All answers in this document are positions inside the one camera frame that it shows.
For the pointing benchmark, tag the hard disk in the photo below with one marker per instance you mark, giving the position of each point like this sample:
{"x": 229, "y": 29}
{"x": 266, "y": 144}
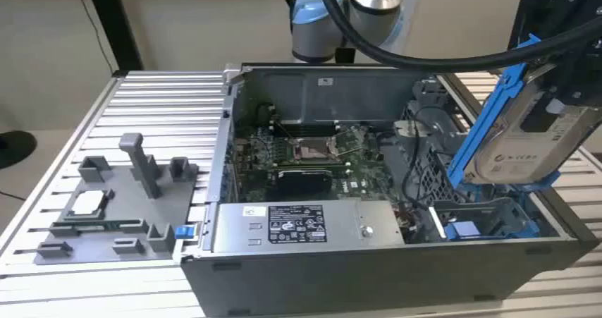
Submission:
{"x": 517, "y": 156}

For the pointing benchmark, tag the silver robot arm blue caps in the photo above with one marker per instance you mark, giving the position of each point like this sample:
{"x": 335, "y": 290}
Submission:
{"x": 325, "y": 22}

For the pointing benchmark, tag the perforated metal disk bay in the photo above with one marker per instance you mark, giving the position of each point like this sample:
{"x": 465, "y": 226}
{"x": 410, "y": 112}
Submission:
{"x": 424, "y": 177}

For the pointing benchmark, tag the green motherboard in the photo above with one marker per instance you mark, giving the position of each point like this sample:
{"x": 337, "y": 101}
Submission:
{"x": 362, "y": 177}

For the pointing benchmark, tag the CPU socket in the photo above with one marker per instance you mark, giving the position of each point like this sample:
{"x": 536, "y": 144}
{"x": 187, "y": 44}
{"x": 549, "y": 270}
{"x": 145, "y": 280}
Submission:
{"x": 313, "y": 148}

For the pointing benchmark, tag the silver power supply unit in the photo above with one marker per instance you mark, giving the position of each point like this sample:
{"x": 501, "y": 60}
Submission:
{"x": 344, "y": 226}

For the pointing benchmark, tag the open black PC case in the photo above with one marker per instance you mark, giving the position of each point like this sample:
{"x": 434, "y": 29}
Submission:
{"x": 357, "y": 279}

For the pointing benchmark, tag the blue case latch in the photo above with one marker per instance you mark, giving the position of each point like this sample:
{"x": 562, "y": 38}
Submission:
{"x": 183, "y": 232}

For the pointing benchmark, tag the grey parts rack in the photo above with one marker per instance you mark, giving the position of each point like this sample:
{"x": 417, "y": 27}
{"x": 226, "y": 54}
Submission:
{"x": 118, "y": 187}

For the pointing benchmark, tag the green RAM stick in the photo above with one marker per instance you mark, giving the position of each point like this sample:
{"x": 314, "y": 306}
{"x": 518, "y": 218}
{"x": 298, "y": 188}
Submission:
{"x": 110, "y": 224}

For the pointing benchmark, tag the silver CPU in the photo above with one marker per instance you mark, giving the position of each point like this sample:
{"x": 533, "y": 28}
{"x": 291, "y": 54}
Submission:
{"x": 89, "y": 203}

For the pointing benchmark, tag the black round stand base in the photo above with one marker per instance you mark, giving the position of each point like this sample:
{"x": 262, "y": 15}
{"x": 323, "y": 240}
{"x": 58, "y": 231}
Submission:
{"x": 14, "y": 148}

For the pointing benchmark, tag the black frame post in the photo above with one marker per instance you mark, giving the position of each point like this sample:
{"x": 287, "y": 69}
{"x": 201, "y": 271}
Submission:
{"x": 119, "y": 25}

